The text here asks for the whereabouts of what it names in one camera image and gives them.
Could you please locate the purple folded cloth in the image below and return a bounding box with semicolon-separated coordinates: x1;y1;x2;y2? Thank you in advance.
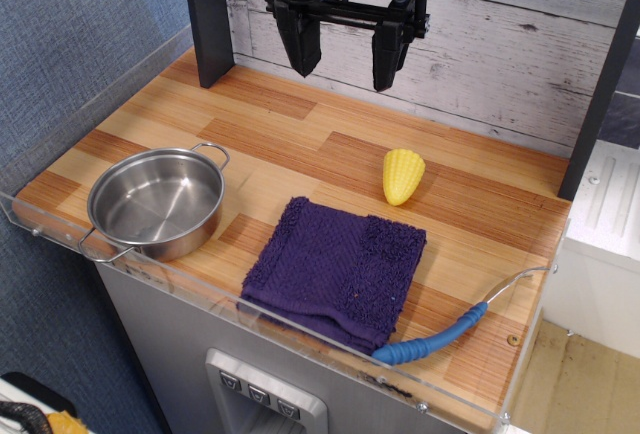
241;197;427;355

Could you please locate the black mesh item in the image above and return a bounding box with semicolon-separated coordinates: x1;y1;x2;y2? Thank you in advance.
1;401;53;434

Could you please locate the yellow object at corner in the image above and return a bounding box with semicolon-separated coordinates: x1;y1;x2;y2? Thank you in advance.
46;411;90;434

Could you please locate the grey toy fridge cabinet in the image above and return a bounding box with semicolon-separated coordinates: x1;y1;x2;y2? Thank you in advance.
98;265;459;433

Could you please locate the dark shelf post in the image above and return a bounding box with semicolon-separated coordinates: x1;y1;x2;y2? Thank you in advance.
557;0;639;201
187;0;235;88

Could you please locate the dark right shelf post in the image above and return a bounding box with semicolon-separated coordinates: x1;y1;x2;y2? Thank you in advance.
557;0;639;201

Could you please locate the clear acrylic guard rail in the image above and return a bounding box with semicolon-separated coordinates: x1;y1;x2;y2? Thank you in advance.
13;53;569;433

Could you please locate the silver dispenser button panel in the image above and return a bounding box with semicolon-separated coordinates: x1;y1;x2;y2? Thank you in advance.
205;348;329;433

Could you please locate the dark left shelf post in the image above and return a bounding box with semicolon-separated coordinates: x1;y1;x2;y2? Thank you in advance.
187;0;235;88

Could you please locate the white toy sink unit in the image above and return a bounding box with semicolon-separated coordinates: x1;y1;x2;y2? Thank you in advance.
542;141;639;356

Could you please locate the stainless steel pan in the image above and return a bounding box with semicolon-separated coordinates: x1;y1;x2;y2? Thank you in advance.
78;142;231;263

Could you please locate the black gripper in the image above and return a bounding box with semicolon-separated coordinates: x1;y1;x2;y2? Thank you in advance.
265;0;429;92

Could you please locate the yellow toy corn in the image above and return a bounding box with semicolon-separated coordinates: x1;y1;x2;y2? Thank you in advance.
383;149;426;206

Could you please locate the blue handled metal spoon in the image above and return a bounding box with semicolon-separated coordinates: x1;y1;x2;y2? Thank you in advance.
371;266;550;366

